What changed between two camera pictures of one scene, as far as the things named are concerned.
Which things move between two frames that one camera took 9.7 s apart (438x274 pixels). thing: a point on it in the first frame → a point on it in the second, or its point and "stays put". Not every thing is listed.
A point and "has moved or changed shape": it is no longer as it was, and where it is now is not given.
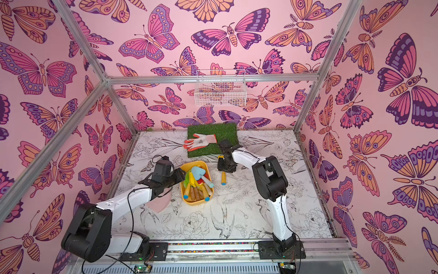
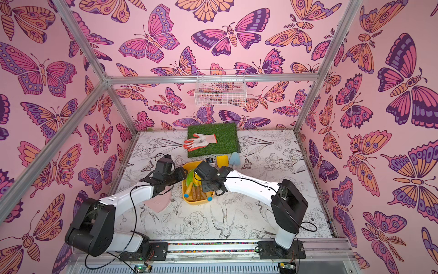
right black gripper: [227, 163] → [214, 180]
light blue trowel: [198, 172] has moved or changed shape
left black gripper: [179, 174] stays put
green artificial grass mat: [227, 131] stays put
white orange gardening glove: [202, 141] stays put
